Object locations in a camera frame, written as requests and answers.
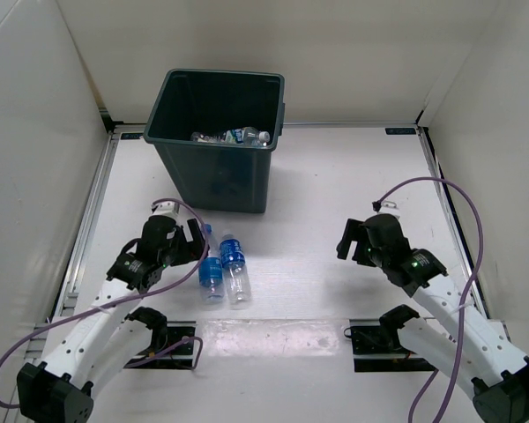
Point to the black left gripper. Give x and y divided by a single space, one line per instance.
193 249

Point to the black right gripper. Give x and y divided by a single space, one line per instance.
353 231

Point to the blue cap water bottle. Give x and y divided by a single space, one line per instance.
210 275

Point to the white cap Pocari bottle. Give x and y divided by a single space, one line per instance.
234 268

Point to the clear bottle white label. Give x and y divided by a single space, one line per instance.
246 136

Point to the clear bottle yellowish label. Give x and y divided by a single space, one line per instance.
219 138

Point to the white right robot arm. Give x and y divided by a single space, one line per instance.
493 373

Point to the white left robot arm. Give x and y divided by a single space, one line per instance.
115 332

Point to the dark green plastic bin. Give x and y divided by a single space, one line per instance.
215 132

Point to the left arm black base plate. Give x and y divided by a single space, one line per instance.
178 353

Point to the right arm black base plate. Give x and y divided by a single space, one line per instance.
374 352

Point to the blue label right frame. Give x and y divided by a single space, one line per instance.
400 131

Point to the blue label on frame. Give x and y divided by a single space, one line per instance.
131 136

